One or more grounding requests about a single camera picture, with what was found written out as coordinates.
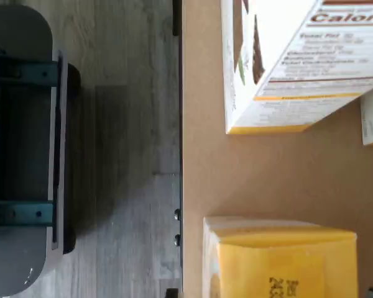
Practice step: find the wooden shelf board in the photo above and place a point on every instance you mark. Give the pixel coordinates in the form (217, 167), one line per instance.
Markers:
(267, 174)

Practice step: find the black metal shelf rack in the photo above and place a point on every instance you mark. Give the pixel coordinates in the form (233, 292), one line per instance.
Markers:
(175, 18)

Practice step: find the white yellow-label Simple Mills box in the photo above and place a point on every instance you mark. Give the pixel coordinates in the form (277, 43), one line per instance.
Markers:
(283, 264)

